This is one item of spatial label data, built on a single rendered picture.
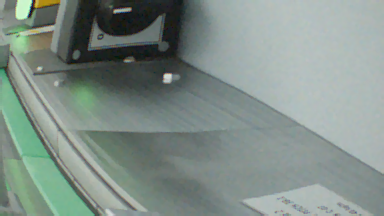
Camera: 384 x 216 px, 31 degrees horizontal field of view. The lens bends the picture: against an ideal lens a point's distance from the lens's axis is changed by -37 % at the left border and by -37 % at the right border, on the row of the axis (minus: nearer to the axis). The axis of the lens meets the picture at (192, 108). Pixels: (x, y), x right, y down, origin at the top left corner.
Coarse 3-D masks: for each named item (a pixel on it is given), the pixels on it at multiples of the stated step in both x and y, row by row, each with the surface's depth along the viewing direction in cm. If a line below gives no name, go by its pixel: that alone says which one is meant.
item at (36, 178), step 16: (16, 96) 56; (16, 112) 50; (16, 128) 46; (32, 128) 47; (16, 144) 43; (32, 144) 43; (16, 160) 40; (32, 160) 40; (48, 160) 41; (16, 176) 37; (32, 176) 37; (48, 176) 38; (16, 192) 34; (32, 192) 35; (48, 192) 35; (64, 192) 36; (32, 208) 33; (48, 208) 34; (64, 208) 34; (80, 208) 34
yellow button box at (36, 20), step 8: (40, 0) 83; (48, 0) 83; (56, 0) 84; (40, 8) 83; (48, 8) 84; (56, 8) 84; (32, 16) 84; (40, 16) 83; (48, 16) 84; (56, 16) 84; (32, 24) 83; (40, 24) 84; (48, 24) 84
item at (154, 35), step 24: (72, 0) 58; (96, 0) 57; (72, 24) 57; (96, 24) 57; (168, 24) 60; (72, 48) 57; (96, 48) 58; (120, 48) 59; (144, 48) 59; (168, 48) 60
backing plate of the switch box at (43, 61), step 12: (48, 48) 66; (24, 60) 60; (36, 60) 60; (48, 60) 59; (60, 60) 59; (108, 60) 58; (120, 60) 58; (132, 60) 58; (144, 60) 58; (156, 60) 58; (168, 60) 59; (180, 60) 59; (36, 72) 55; (48, 72) 55
